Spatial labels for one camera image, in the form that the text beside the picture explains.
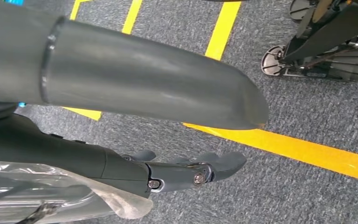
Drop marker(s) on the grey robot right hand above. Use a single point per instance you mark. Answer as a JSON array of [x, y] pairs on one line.
[[135, 74]]

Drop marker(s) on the clear plastic wrap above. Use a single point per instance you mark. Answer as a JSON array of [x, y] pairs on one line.
[[58, 198]]

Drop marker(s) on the black robot left foot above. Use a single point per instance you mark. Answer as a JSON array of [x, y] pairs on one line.
[[299, 9]]

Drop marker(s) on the black robot foot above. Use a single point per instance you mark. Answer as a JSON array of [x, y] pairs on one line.
[[336, 69], [299, 9]]

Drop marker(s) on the black robot right foot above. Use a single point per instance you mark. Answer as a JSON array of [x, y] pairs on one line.
[[336, 69]]

